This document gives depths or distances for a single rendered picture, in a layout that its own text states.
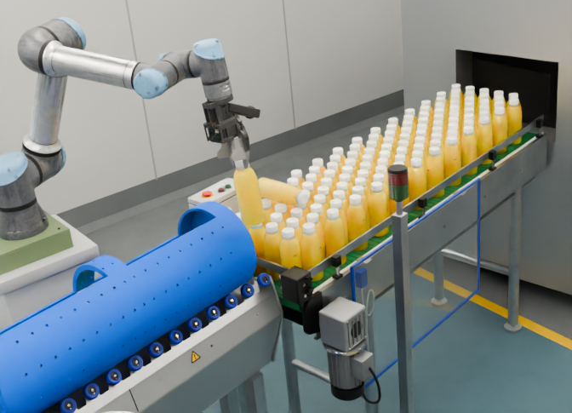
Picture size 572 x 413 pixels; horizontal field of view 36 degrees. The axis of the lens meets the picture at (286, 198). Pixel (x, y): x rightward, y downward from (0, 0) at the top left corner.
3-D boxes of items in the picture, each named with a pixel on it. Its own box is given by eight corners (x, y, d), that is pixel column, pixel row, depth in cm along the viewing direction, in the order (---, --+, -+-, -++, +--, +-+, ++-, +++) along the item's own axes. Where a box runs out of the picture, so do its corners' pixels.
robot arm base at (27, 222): (-10, 232, 266) (-19, 203, 262) (34, 214, 275) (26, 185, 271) (13, 245, 256) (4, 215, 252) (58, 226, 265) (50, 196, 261)
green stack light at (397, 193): (384, 197, 274) (383, 184, 272) (396, 190, 278) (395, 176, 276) (401, 202, 270) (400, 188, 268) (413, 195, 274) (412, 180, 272)
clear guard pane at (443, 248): (360, 389, 300) (351, 267, 280) (477, 289, 351) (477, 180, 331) (361, 389, 300) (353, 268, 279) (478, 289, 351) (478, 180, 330)
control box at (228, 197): (191, 223, 306) (186, 197, 302) (231, 202, 319) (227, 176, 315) (210, 230, 300) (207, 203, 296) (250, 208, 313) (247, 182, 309)
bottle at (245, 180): (266, 216, 253) (254, 157, 246) (265, 226, 246) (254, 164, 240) (243, 220, 253) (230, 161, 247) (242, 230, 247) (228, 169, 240)
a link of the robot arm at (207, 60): (197, 38, 234) (225, 35, 230) (207, 77, 238) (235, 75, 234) (184, 47, 228) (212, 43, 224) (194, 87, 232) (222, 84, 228)
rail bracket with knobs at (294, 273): (277, 301, 274) (275, 272, 269) (293, 290, 278) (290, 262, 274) (301, 310, 267) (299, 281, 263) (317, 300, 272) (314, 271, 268)
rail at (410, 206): (304, 281, 273) (303, 272, 272) (541, 121, 377) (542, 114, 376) (306, 282, 273) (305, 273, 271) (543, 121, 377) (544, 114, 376)
